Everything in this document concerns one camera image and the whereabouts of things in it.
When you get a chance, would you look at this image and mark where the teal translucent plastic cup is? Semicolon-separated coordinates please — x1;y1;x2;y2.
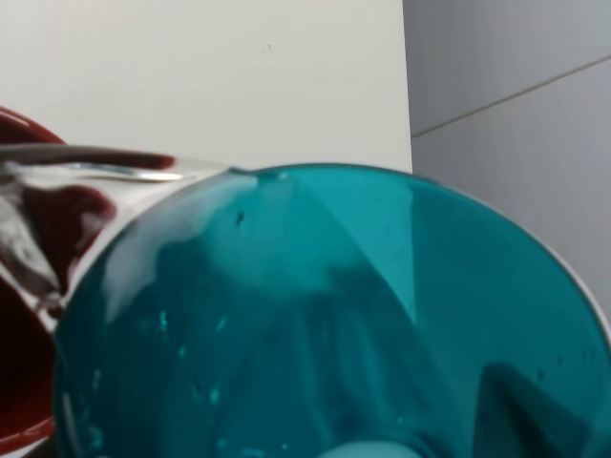
53;165;610;457

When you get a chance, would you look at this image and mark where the red plastic cup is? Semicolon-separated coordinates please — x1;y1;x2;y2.
0;105;176;452

